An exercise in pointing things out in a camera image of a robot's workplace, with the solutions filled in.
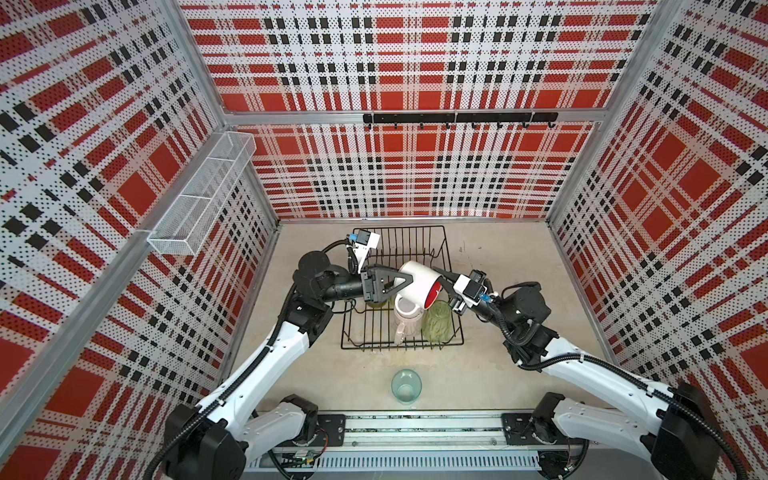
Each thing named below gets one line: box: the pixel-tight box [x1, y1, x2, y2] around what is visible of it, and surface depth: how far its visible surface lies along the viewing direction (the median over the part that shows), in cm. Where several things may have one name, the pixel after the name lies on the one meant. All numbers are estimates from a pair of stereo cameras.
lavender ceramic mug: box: [393, 296, 424, 346], surface depth 81 cm
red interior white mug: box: [395, 260, 443, 315], surface depth 61 cm
